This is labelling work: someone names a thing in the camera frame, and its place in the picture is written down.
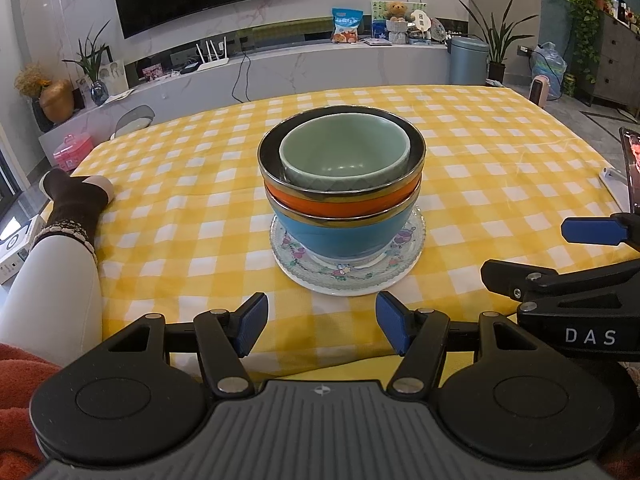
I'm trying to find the yellow checkered tablecloth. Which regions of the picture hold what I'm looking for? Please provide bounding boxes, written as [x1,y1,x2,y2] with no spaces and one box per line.
[47,85,640,393]

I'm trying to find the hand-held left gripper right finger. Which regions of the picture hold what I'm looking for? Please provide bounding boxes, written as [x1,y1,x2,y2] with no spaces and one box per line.
[375,290,549,400]

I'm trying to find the white box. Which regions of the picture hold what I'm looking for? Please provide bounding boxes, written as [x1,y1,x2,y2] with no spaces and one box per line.
[0,214,46,283]

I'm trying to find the smartphone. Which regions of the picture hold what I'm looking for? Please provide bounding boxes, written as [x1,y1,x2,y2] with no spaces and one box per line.
[619,126,640,216]

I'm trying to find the clear glass plate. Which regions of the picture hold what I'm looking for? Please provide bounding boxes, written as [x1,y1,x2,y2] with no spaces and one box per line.
[270,210,427,293]

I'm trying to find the potted long-leaf plant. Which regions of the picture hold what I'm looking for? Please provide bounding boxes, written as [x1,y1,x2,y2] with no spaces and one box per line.
[459,0,538,82]

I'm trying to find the blue vase with plant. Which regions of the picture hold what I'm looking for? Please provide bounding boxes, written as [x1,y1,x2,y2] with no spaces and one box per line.
[62,20,112,107]

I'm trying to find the black cable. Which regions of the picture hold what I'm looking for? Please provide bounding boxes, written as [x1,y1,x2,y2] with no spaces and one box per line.
[230,52,253,106]

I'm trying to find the blue water jug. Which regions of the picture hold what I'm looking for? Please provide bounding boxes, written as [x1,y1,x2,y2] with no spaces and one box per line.
[531,41,568,101]

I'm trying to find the white router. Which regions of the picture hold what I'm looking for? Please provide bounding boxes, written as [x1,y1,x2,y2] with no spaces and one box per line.
[196,36,230,72]

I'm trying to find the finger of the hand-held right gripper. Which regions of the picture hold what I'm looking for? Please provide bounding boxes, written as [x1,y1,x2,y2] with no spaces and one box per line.
[561,212,640,251]
[480,258,640,306]

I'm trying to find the green printed board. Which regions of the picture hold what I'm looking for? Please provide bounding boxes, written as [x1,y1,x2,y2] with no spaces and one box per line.
[371,0,428,41]

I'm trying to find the dried yellow flowers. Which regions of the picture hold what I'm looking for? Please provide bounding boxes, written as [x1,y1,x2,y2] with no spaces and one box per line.
[14,62,51,98]

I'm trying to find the brown vase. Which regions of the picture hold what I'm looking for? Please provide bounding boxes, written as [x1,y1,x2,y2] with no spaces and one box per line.
[40,78,76,122]

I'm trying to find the blue steel bowl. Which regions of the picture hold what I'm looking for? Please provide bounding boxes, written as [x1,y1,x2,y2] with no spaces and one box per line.
[265,185,423,261]

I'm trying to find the orange steel bowl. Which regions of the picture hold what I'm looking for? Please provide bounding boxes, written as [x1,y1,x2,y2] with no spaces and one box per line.
[258,106,427,218]

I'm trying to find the white picture card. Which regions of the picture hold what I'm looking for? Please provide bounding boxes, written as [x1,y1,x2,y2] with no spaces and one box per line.
[97,59,127,95]

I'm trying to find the trailing green plant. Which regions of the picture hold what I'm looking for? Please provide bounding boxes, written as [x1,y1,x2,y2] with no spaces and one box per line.
[555,0,613,98]

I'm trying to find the orange blanket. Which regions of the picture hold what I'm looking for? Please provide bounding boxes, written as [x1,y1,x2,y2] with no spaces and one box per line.
[0,342,66,480]

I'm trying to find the grey-blue trash can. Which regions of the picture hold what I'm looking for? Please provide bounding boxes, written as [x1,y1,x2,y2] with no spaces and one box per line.
[448,36,490,86]

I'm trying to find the blue snack bag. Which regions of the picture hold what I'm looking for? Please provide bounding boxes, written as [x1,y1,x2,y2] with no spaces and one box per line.
[331,7,362,45]

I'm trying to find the white fruit-print plate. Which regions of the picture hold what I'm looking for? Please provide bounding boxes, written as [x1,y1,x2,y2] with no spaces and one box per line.
[295,280,406,297]

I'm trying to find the grey cabinet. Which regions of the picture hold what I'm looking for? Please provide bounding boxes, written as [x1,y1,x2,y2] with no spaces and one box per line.
[590,10,640,121]

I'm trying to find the pink plastic box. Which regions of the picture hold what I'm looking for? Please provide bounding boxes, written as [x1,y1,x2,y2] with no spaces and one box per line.
[53,133,93,170]

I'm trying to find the white phone stand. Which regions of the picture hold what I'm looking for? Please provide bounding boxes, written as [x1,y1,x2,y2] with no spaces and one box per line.
[598,166,631,196]

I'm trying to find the green ceramic bowl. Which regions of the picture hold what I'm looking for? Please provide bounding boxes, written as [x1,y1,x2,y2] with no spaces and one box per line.
[278,114,412,196]

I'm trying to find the pink space heater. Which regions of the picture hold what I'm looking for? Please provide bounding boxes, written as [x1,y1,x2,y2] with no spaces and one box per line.
[527,74,552,107]

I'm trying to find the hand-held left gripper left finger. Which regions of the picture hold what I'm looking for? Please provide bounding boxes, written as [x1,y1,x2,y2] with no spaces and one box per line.
[105,291,271,400]

